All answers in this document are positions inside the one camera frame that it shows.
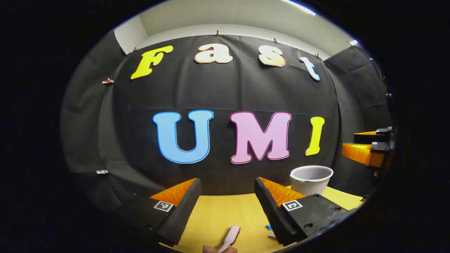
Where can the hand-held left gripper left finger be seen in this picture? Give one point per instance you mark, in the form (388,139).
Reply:
(182,207)

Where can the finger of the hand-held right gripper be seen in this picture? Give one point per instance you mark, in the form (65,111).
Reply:
(362,153)
(369,138)

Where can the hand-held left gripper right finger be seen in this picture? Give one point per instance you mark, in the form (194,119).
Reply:
(272,211)

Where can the pink plastic dustpan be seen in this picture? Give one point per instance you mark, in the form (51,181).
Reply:
(272,236)

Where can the white ribbed garbage bin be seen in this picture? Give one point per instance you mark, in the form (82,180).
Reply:
(311,184)

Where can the small pink broom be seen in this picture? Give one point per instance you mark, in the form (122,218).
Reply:
(230,237)

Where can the yellow wooden desktop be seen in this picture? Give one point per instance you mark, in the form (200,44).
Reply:
(218,211)

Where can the white cloth clip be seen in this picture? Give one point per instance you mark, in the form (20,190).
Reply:
(102,172)

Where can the red cloth clip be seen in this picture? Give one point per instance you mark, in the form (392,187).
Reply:
(108,81)

